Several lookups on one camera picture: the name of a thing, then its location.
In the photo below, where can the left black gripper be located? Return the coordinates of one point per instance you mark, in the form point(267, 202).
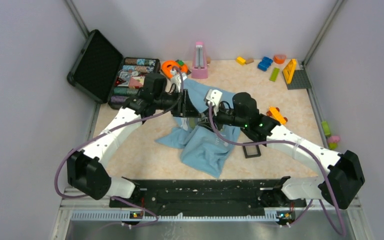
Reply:
point(185, 108)

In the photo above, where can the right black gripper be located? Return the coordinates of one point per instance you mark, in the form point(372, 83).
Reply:
point(206, 122)

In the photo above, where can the light blue t-shirt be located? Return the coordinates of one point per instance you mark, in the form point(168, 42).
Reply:
point(203, 150)

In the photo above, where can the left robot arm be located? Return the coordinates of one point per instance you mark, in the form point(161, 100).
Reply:
point(86, 164)

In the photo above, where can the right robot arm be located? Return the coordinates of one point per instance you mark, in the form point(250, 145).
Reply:
point(340, 175)

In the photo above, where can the pink metronome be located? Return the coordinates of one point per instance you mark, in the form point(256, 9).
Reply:
point(199, 69)

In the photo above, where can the orange letter e toy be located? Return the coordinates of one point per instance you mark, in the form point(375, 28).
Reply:
point(169, 64)

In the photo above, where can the orange toy car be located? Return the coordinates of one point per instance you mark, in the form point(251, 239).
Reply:
point(275, 113)

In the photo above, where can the yellow small toy brick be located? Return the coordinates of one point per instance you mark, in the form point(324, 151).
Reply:
point(240, 60)

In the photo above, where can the brown small block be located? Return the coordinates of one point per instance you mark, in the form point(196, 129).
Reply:
point(249, 61)

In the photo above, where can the green toy brick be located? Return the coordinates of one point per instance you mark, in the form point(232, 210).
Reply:
point(274, 74)

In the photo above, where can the blue toy brick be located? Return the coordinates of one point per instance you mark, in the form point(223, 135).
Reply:
point(265, 63)

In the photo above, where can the yellow triangular toy block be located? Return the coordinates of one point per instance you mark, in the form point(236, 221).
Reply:
point(289, 70)

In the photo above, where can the orange small cup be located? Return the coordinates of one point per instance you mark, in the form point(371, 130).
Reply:
point(279, 58)

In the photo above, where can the grey building baseplate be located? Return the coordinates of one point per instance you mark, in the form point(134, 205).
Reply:
point(300, 80)

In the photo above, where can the black poker chip case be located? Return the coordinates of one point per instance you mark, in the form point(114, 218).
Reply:
point(100, 67)

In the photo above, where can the green pink toy pieces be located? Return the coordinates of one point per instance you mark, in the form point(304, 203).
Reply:
point(332, 140)

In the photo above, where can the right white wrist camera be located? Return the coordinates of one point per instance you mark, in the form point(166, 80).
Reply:
point(213, 97)

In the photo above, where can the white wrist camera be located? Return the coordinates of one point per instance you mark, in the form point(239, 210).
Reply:
point(177, 77)
point(213, 97)

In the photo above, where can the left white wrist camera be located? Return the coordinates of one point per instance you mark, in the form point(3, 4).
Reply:
point(177, 77)

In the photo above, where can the lower black square frame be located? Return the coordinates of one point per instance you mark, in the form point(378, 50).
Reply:
point(252, 151)

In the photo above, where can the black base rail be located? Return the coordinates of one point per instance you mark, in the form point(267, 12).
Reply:
point(211, 198)

